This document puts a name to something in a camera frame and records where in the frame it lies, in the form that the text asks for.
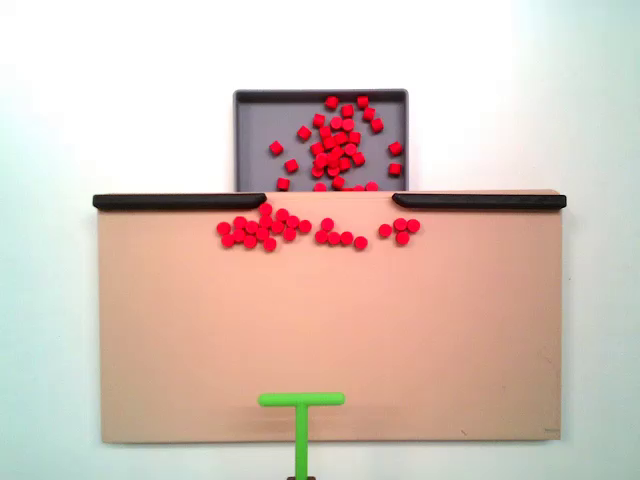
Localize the grey rectangular container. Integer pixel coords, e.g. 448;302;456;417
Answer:
232;88;410;194

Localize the beige rectangular board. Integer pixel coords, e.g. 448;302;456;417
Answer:
94;188;565;445

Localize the green T-shaped pusher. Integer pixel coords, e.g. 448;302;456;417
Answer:
257;392;347;478

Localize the black guide rail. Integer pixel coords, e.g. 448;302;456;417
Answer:
92;193;268;212
391;192;568;211

